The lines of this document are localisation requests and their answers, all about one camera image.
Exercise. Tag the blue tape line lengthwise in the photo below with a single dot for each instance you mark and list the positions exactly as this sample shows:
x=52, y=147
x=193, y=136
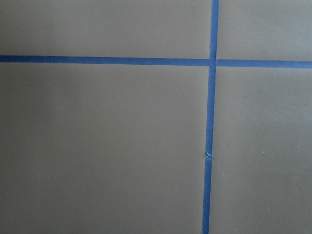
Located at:
x=210, y=117

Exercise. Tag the blue tape line crosswise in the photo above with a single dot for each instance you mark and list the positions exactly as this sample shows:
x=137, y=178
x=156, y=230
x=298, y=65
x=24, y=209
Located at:
x=205, y=62

